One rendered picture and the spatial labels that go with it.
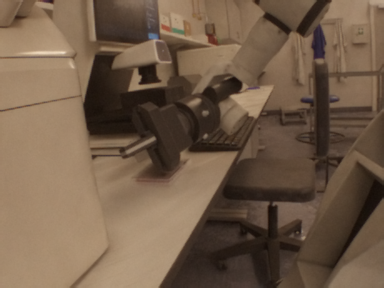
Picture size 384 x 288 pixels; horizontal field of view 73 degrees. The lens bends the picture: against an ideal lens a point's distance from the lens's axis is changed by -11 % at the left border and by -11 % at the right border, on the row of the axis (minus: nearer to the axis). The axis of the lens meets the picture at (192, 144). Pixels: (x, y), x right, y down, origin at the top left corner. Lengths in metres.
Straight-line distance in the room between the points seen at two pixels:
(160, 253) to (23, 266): 0.15
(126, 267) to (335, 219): 0.26
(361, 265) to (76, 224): 0.29
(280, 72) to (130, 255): 5.74
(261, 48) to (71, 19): 0.60
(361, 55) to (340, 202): 5.82
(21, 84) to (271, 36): 0.45
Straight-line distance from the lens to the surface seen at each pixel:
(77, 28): 0.94
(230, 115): 0.59
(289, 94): 6.00
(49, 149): 0.27
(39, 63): 0.28
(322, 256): 0.43
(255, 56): 0.58
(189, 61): 2.58
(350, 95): 6.14
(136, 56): 0.95
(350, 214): 0.41
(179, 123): 0.51
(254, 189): 1.19
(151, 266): 0.33
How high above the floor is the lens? 0.94
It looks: 13 degrees down
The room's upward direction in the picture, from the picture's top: 6 degrees counter-clockwise
